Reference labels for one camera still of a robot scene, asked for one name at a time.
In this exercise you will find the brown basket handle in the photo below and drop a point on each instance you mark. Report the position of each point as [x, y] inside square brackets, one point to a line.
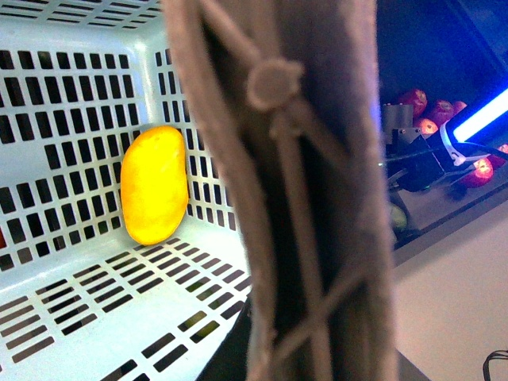
[285, 95]

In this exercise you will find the light teal plastic basket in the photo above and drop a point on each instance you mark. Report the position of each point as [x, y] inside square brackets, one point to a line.
[80, 300]

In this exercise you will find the yellow mango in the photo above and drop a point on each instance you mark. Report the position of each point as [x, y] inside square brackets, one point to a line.
[154, 193]

